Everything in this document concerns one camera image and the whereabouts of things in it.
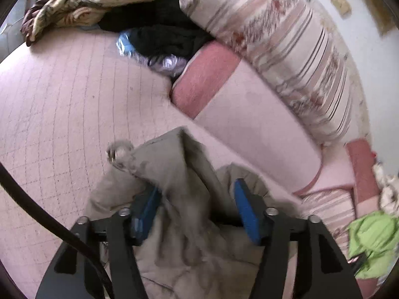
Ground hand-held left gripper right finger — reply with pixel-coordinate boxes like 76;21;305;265
234;178;364;299

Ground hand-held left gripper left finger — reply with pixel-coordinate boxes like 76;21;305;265
35;187;163;299

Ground olive quilted puffer jacket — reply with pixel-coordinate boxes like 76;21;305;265
84;126;303;299

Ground pile of black clothes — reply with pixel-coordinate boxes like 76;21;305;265
98;0;215;69

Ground striped floral sofa cushion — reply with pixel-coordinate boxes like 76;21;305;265
301;188;357;256

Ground pink sofa bolster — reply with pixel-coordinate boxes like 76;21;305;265
171;42;323;190

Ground pink sofa armrest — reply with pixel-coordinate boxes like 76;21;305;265
345;139;382;219

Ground green quilted cloth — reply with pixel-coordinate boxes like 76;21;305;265
347;210;396;280

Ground pink sofa bed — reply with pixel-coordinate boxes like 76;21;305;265
0;31;384;299

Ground white crumpled cloth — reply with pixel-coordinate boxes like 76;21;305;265
372;162;399;217

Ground clear plastic bag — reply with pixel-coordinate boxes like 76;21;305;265
148;53;188;78

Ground blue plastic bag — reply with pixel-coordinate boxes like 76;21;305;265
116;29;141;58

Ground long striped floral cushion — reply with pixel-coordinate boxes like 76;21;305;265
179;0;354;145

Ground brown floral blanket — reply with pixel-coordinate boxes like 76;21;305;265
20;0;177;47

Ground black cable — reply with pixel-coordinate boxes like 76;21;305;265
0;163;116;299

